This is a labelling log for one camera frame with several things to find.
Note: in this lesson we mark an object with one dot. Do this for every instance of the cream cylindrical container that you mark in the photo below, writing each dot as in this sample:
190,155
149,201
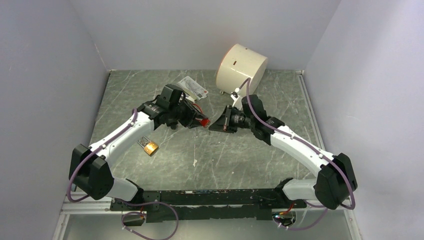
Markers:
239,64

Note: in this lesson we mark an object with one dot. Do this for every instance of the brass padlock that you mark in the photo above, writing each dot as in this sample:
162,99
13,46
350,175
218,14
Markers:
149,147

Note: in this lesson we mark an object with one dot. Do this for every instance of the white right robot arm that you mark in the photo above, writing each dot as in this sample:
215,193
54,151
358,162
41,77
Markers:
334,178

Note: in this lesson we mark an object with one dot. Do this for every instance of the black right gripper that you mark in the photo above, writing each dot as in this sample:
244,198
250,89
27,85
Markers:
222,123

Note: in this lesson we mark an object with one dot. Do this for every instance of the clear plastic bag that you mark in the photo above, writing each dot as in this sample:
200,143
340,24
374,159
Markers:
194,90

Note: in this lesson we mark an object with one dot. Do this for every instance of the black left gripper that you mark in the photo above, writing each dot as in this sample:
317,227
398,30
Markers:
191,113

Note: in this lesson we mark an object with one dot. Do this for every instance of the red cable lock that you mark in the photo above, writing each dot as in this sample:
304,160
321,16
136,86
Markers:
205,122

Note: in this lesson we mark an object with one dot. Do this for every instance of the black table edge rail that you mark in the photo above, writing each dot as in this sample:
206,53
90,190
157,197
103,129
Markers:
167,205

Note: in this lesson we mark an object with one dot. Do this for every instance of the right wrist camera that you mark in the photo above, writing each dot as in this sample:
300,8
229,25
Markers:
237,99

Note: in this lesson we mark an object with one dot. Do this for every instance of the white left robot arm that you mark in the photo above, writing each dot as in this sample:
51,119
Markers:
90,165

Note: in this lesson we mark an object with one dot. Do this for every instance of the aluminium frame rail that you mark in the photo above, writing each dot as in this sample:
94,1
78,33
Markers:
87,206

